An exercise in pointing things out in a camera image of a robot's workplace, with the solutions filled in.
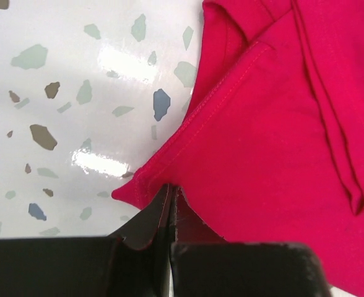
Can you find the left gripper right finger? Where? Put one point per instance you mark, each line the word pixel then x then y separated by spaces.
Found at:
pixel 204 264

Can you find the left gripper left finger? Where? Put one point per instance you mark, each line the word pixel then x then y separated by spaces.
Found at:
pixel 132 261

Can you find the magenta t shirt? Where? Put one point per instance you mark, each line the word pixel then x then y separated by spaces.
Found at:
pixel 272 144

